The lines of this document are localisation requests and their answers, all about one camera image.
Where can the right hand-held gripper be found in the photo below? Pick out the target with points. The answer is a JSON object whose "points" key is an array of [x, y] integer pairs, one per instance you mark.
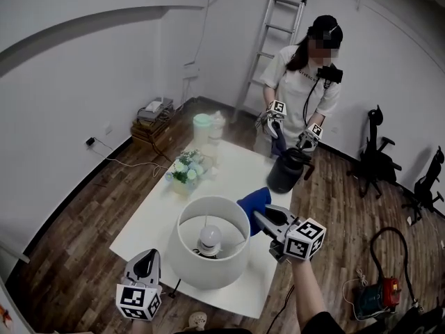
{"points": [[304, 238]]}

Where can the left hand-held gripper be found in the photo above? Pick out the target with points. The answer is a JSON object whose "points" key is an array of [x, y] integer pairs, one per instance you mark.
{"points": [[137, 301]]}

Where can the blue cloth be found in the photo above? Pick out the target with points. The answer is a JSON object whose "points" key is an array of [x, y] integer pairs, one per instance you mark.
{"points": [[255, 202]]}

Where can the white table lamp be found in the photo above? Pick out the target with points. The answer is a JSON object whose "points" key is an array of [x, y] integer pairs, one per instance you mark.
{"points": [[208, 268]]}

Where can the person's left forearm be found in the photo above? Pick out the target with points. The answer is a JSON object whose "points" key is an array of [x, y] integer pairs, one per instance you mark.
{"points": [[142, 327]]}

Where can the person's right forearm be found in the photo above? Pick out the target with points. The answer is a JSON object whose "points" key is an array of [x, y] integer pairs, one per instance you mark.
{"points": [[307, 291]]}

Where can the black kettle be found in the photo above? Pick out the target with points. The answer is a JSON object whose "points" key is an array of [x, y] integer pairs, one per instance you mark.
{"points": [[283, 176]]}

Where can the white table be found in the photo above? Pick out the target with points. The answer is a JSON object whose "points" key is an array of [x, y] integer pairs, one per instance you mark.
{"points": [[236, 172]]}

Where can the person's beige shoe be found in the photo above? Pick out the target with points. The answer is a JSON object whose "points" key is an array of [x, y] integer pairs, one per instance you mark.
{"points": [[198, 321]]}

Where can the dark grey cloth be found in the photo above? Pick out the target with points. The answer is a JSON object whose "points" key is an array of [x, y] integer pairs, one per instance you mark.
{"points": [[279, 144]]}

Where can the beige cup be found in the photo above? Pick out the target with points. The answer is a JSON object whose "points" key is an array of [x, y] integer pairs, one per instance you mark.
{"points": [[209, 155]]}

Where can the white flowers in vase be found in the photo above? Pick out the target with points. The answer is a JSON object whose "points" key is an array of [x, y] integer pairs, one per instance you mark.
{"points": [[186, 170]]}

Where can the clear glass jar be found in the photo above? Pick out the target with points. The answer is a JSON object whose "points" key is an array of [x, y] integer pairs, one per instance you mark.
{"points": [[217, 127]]}

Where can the person's black clothing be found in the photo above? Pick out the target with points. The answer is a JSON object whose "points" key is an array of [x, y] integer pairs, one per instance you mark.
{"points": [[323, 325]]}

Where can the green lidded jar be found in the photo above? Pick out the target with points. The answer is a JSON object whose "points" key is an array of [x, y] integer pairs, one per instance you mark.
{"points": [[202, 129]]}

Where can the black office chair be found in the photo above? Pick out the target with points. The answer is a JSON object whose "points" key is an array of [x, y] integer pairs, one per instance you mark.
{"points": [[426, 188], [377, 162]]}

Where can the red and teal vacuum cleaner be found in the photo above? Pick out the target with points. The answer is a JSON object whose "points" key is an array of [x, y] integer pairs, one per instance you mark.
{"points": [[377, 299]]}

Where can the stack of wooden crates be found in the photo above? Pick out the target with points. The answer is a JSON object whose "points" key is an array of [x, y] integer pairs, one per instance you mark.
{"points": [[149, 132]]}

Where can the black power adapter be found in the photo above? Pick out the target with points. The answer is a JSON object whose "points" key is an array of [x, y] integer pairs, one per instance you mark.
{"points": [[90, 141]]}

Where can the orange snack packet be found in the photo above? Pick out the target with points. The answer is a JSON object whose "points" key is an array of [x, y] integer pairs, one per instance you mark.
{"points": [[4, 317]]}

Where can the grey device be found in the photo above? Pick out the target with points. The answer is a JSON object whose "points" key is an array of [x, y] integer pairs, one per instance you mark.
{"points": [[153, 111]]}

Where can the aluminium ladder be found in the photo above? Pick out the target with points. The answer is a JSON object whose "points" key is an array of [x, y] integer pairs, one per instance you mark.
{"points": [[281, 19]]}

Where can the white wall box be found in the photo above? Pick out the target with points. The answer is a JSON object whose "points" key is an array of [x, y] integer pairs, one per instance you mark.
{"points": [[191, 71]]}

